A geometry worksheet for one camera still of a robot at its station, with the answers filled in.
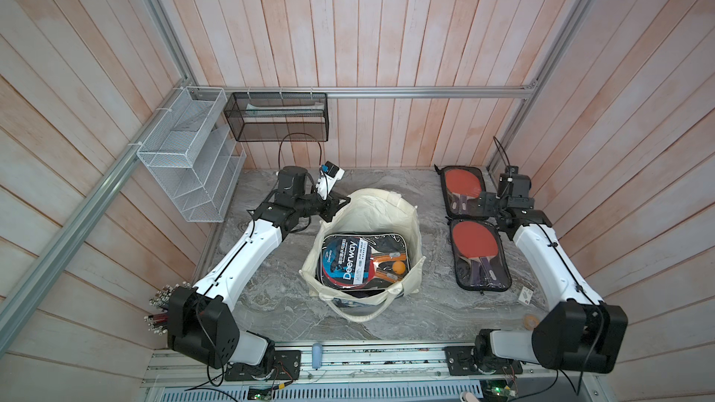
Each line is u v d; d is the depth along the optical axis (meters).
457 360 0.73
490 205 0.76
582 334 0.41
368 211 0.85
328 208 0.69
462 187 1.10
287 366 0.73
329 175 0.66
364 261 0.80
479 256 0.91
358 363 0.75
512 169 0.70
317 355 0.73
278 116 1.04
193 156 0.69
